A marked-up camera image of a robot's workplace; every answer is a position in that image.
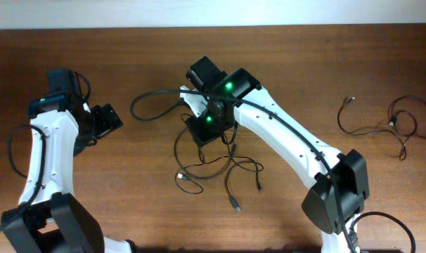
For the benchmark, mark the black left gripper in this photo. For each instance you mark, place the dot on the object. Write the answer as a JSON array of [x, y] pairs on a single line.
[[108, 119]]

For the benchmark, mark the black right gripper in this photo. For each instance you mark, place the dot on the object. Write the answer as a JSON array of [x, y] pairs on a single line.
[[201, 135]]

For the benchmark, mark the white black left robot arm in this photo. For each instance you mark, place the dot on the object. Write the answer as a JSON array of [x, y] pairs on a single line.
[[48, 217]]

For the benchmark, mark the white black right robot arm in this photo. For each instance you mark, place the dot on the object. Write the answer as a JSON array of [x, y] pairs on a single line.
[[337, 182]]

